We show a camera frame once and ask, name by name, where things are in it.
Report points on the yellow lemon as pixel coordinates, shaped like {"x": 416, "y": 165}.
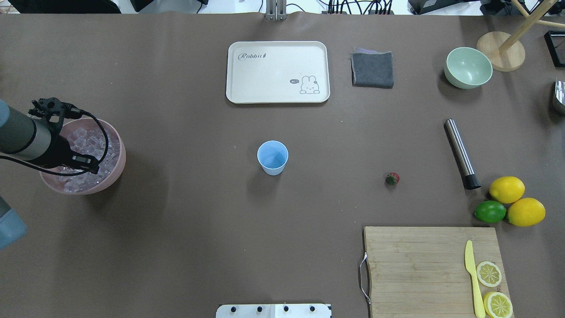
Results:
{"x": 526, "y": 212}
{"x": 507, "y": 189}

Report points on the wooden cup tree stand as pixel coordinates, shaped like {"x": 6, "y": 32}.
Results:
{"x": 504, "y": 51}

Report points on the pink bowl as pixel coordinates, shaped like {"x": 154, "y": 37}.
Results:
{"x": 87, "y": 123}

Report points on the lemon slice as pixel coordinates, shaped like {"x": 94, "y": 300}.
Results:
{"x": 489, "y": 274}
{"x": 498, "y": 305}

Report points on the black glass rack tray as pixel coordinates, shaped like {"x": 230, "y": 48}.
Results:
{"x": 555, "y": 41}

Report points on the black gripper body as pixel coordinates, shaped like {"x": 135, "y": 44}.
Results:
{"x": 61, "y": 152}

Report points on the green lime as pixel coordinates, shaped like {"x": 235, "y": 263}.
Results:
{"x": 490, "y": 211}

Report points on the yellow plastic knife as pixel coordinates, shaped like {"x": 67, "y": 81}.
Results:
{"x": 469, "y": 262}

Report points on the steel scoop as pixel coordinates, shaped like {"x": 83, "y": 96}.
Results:
{"x": 558, "y": 101}

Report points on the bamboo cutting board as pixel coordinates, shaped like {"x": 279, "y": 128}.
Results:
{"x": 419, "y": 271}

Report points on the steel muddler black tip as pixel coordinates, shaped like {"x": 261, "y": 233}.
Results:
{"x": 468, "y": 176}

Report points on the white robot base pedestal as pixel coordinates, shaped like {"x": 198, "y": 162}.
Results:
{"x": 281, "y": 310}

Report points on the clear ice cubes pile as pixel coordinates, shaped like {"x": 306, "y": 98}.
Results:
{"x": 90, "y": 142}

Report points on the mint green bowl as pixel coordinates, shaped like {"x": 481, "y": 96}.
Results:
{"x": 467, "y": 68}

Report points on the red strawberry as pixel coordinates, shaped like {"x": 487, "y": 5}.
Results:
{"x": 392, "y": 178}

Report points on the light blue plastic cup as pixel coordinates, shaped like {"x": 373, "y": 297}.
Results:
{"x": 272, "y": 156}

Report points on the aluminium frame post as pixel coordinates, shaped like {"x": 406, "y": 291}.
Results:
{"x": 276, "y": 10}

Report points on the folded grey cloth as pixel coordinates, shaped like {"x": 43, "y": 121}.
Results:
{"x": 372, "y": 69}

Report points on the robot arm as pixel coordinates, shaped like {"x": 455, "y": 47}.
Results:
{"x": 34, "y": 140}

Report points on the beige rabbit tray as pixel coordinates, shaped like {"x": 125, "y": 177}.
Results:
{"x": 277, "y": 72}

